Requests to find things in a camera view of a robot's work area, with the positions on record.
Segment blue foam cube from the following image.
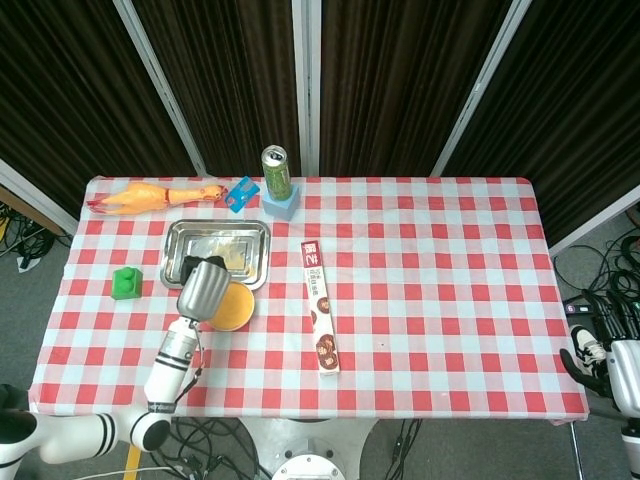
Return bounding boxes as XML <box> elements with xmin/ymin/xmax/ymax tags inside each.
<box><xmin>261</xmin><ymin>183</ymin><xmax>302</xmax><ymax>222</ymax></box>

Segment green toy brick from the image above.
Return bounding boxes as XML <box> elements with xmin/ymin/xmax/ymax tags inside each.
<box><xmin>110</xmin><ymin>266</ymin><xmax>144</xmax><ymax>302</ymax></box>

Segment blue card package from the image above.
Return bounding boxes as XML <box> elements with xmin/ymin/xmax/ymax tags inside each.
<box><xmin>222</xmin><ymin>175</ymin><xmax>262</xmax><ymax>215</ymax></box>

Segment long baking paper box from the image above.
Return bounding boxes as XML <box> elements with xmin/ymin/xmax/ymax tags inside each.
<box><xmin>299</xmin><ymin>240</ymin><xmax>343</xmax><ymax>377</ymax></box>

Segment beige bowl of orange powder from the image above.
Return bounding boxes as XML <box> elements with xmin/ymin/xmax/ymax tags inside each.
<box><xmin>206</xmin><ymin>280</ymin><xmax>257</xmax><ymax>333</ymax></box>

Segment green drink can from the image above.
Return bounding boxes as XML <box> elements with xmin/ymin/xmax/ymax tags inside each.
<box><xmin>261</xmin><ymin>144</ymin><xmax>293</xmax><ymax>203</ymax></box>

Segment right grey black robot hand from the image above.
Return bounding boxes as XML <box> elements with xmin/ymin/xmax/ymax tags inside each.
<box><xmin>559</xmin><ymin>288</ymin><xmax>640</xmax><ymax>414</ymax></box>

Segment rectangular steel tray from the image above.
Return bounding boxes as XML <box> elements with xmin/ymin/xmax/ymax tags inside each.
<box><xmin>159</xmin><ymin>218</ymin><xmax>273</xmax><ymax>292</ymax></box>

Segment red white checkered tablecloth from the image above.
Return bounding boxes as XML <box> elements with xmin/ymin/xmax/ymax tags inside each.
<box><xmin>28</xmin><ymin>174</ymin><xmax>592</xmax><ymax>427</ymax></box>

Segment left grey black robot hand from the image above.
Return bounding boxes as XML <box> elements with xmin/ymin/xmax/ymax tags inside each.
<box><xmin>176</xmin><ymin>254</ymin><xmax>233</xmax><ymax>322</ymax></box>

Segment white partition post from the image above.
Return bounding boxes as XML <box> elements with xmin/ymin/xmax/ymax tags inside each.
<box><xmin>291</xmin><ymin>0</ymin><xmax>323</xmax><ymax>178</ymax></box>
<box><xmin>430</xmin><ymin>0</ymin><xmax>533</xmax><ymax>178</ymax></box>
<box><xmin>548</xmin><ymin>184</ymin><xmax>640</xmax><ymax>258</ymax></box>
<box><xmin>0</xmin><ymin>158</ymin><xmax>79</xmax><ymax>236</ymax></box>
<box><xmin>112</xmin><ymin>0</ymin><xmax>208</xmax><ymax>177</ymax></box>

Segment black floor cables bundle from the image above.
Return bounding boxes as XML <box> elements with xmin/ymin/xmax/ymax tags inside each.
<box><xmin>553</xmin><ymin>208</ymin><xmax>640</xmax><ymax>314</ymax></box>
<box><xmin>167</xmin><ymin>418</ymin><xmax>274</xmax><ymax>480</ymax></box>
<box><xmin>0</xmin><ymin>201</ymin><xmax>72</xmax><ymax>272</ymax></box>

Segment black white sneaker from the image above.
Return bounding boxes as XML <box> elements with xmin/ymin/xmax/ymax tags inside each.
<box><xmin>569</xmin><ymin>324</ymin><xmax>610</xmax><ymax>375</ymax></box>

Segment grey round robot base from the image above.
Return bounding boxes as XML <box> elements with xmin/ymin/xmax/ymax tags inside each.
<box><xmin>238</xmin><ymin>417</ymin><xmax>382</xmax><ymax>480</ymax></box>

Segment yellow rubber chicken toy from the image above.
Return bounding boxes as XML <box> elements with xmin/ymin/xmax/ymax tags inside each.
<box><xmin>85</xmin><ymin>181</ymin><xmax>229</xmax><ymax>218</ymax></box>

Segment metal table leg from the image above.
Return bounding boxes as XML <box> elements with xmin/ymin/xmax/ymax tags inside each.
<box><xmin>568</xmin><ymin>422</ymin><xmax>587</xmax><ymax>480</ymax></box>

